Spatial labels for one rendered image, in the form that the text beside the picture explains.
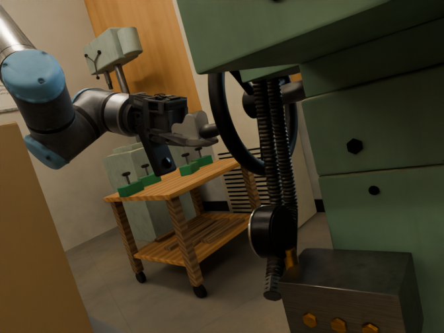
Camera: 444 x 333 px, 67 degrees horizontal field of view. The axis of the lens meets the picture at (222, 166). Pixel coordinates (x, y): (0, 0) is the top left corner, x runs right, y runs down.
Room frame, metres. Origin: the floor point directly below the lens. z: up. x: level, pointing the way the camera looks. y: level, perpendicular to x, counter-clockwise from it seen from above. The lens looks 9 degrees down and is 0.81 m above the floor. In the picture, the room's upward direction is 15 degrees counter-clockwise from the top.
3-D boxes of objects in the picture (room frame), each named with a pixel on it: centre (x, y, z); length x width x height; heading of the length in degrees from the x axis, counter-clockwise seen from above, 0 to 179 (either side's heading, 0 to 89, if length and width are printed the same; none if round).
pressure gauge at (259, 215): (0.38, -0.04, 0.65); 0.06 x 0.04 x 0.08; 141
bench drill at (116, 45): (2.70, 0.57, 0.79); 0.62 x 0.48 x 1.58; 44
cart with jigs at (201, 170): (1.84, 0.24, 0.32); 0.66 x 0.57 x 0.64; 137
